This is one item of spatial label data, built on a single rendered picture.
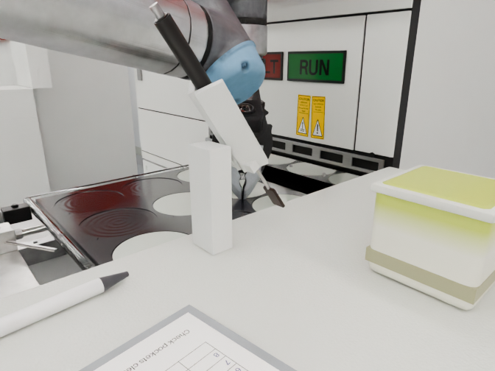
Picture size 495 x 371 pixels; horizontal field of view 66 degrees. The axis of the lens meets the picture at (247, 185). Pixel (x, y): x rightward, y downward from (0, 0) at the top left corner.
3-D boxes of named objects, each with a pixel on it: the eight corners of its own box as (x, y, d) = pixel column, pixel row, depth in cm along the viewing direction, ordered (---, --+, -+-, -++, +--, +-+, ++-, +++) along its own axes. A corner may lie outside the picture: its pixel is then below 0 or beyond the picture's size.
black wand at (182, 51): (152, 9, 23) (166, -3, 23) (141, 11, 24) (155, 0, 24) (281, 211, 35) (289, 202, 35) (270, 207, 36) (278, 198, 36)
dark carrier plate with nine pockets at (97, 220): (211, 165, 82) (211, 162, 82) (344, 210, 57) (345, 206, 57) (35, 202, 60) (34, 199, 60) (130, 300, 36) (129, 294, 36)
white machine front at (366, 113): (149, 157, 119) (137, 18, 106) (388, 249, 61) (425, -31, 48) (140, 158, 117) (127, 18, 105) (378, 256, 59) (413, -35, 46)
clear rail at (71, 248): (32, 202, 62) (31, 194, 61) (135, 313, 35) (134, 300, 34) (23, 205, 61) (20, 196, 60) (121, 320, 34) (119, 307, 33)
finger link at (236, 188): (240, 189, 65) (239, 135, 62) (242, 202, 59) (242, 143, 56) (222, 190, 64) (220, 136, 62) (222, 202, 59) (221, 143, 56)
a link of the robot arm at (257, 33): (271, 23, 50) (209, 23, 50) (270, 60, 52) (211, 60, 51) (263, 28, 57) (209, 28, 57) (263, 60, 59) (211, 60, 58)
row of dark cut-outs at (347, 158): (211, 134, 88) (210, 123, 87) (384, 175, 56) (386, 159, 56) (208, 134, 87) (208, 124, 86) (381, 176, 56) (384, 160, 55)
